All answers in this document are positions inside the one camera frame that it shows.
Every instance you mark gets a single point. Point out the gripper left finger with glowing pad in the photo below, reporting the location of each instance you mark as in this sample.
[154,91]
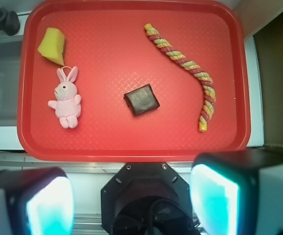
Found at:
[37,201]

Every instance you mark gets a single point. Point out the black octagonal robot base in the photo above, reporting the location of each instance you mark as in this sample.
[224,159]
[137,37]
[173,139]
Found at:
[147,199]

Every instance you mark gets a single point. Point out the yellow sponge wedge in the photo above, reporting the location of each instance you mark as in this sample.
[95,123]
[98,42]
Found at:
[52,46]

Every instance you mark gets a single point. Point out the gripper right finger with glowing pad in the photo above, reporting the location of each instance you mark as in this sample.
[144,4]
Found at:
[238,192]

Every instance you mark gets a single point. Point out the pink plush bunny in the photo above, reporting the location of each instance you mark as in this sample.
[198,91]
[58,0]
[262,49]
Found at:
[67,105]

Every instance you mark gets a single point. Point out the red plastic tray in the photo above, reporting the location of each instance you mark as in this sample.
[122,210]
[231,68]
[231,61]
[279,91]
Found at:
[191,52]

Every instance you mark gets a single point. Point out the dark brown square pouch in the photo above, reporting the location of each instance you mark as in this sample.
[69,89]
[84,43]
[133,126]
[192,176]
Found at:
[141,100]

